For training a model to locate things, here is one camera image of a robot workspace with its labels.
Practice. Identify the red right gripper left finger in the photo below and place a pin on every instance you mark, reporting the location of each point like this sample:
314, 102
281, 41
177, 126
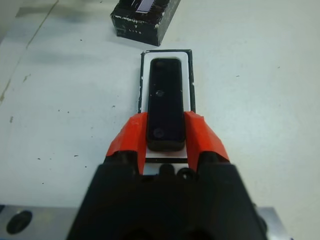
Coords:
127, 135

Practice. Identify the slim black camera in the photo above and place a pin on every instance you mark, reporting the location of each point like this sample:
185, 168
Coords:
166, 105

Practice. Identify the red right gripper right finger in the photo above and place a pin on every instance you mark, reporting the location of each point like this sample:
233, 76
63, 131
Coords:
205, 135

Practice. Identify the black box lid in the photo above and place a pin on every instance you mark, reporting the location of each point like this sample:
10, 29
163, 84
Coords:
142, 27

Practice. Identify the white box base black rim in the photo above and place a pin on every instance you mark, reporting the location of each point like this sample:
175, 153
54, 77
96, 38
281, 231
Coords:
190, 82

